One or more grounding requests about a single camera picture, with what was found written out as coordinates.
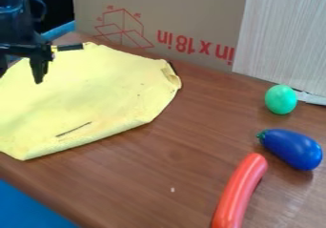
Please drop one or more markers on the green toy ball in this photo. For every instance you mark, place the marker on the green toy ball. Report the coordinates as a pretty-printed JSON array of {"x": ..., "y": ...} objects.
[{"x": 280, "y": 99}]

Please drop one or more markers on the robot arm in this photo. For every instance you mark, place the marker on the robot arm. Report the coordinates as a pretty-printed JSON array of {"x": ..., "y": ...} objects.
[{"x": 15, "y": 3}]

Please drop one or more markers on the cardboard box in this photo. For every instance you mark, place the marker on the cardboard box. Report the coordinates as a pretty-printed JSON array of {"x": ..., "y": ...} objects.
[{"x": 170, "y": 18}]

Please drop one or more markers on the white board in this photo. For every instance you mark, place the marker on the white board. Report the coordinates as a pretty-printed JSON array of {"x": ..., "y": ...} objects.
[{"x": 284, "y": 34}]

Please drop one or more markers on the blue toy eggplant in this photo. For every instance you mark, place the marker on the blue toy eggplant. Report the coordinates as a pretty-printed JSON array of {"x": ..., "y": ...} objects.
[{"x": 293, "y": 148}]

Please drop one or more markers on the red toy sausage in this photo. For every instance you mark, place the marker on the red toy sausage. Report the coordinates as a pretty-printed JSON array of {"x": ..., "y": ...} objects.
[{"x": 240, "y": 192}]

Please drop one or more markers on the yellow cloth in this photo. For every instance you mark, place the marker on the yellow cloth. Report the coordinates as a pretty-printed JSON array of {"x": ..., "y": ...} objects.
[{"x": 85, "y": 98}]

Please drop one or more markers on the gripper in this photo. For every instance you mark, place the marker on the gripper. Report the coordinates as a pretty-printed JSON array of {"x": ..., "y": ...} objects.
[{"x": 19, "y": 37}]

